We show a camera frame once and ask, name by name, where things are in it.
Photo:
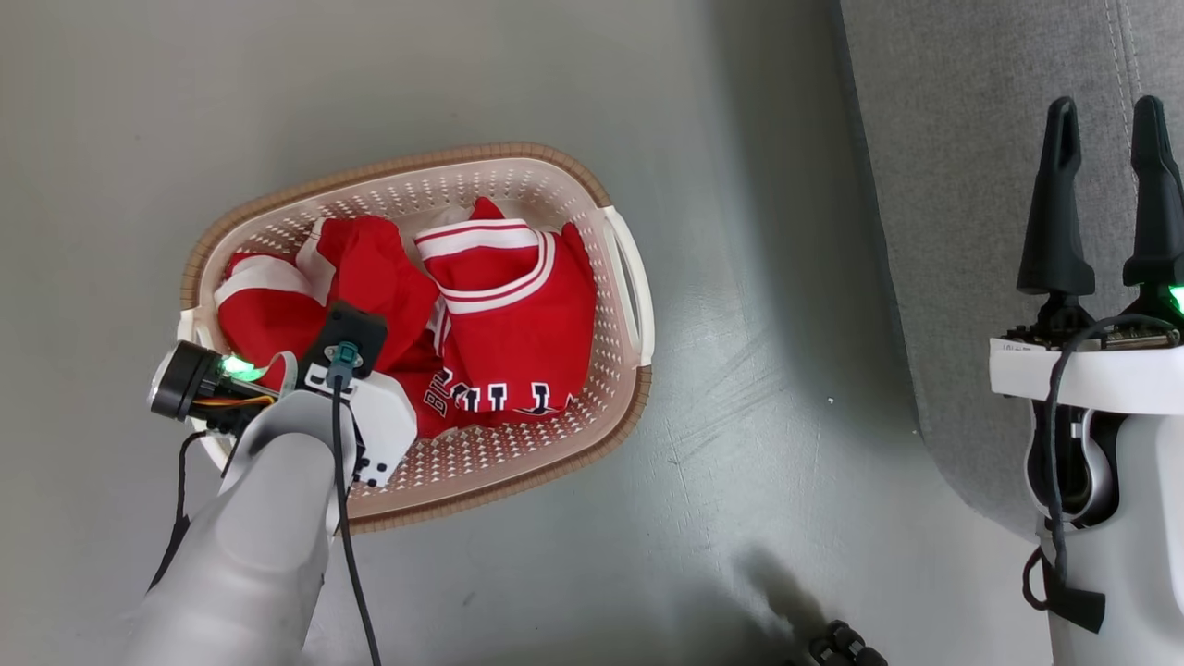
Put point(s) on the red garment with white stripes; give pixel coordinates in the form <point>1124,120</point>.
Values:
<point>370,268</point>

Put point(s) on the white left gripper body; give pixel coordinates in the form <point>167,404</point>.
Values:
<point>388,425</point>

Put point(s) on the cream perforated laundry basket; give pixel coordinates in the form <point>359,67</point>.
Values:
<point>555,462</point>

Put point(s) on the red jersey with Bulls lettering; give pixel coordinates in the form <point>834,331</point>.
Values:
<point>518,333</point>

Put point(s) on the black knobby robot part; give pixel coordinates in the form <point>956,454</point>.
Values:
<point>842,646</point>

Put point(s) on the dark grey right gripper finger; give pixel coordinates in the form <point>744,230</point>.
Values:
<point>1156,231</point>
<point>1059,240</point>

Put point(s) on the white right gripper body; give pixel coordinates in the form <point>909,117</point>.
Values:
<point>1110,379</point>

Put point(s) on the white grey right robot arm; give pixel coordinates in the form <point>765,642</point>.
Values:
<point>1138,555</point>

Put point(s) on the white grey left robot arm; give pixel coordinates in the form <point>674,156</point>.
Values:
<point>259,536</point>

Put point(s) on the grey fabric sofa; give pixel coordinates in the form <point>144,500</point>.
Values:
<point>962,185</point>

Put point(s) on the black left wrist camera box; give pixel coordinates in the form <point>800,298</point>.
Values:
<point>356,328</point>

